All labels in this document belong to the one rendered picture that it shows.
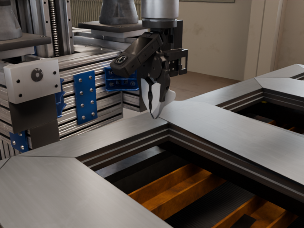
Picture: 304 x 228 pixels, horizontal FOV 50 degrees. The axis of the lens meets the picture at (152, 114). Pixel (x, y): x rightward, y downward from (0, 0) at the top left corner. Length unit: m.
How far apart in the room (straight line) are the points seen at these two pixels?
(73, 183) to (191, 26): 4.23
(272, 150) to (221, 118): 0.19
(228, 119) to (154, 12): 0.35
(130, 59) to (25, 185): 0.29
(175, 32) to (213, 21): 3.84
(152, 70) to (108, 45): 0.62
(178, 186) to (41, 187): 0.41
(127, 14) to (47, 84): 0.49
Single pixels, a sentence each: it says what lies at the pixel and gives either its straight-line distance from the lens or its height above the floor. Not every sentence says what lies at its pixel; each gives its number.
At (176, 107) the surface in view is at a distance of 0.92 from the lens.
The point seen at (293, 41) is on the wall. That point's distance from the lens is 4.16.
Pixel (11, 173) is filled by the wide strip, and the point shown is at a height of 0.85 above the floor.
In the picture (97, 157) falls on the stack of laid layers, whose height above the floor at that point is 0.84.
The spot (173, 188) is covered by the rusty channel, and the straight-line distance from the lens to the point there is 0.88.
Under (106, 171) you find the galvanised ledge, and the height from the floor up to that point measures 0.68.
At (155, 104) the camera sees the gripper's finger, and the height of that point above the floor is 0.94.
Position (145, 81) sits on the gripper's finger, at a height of 0.98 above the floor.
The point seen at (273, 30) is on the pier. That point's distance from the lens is 3.94.
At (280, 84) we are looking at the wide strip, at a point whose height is 0.85.
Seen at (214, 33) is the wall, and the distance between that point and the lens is 4.54.
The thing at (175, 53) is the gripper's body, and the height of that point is 1.04.
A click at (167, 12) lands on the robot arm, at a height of 1.13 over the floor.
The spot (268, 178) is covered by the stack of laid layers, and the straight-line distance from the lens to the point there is 0.69.
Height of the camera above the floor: 1.18
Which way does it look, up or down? 22 degrees down
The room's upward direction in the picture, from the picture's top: straight up
